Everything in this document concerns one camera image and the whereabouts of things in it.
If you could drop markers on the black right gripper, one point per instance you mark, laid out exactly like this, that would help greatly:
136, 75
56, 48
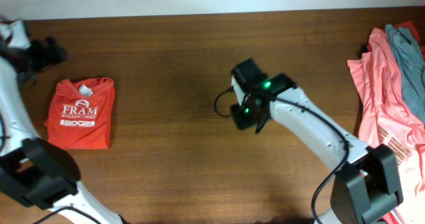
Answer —
241, 121

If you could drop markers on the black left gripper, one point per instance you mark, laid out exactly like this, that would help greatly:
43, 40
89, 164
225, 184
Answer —
44, 62

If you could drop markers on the orange printed t-shirt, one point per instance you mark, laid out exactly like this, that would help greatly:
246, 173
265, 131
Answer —
80, 114

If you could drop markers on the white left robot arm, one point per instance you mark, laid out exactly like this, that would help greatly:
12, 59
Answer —
33, 171

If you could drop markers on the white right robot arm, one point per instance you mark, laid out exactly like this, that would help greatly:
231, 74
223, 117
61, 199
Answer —
363, 184

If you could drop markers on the pink t-shirt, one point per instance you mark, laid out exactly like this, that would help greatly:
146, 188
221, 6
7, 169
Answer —
388, 120

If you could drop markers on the grey t-shirt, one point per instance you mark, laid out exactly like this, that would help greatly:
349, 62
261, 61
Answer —
410, 60

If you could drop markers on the red garment in pile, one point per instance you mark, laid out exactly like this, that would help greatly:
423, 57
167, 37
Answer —
409, 25

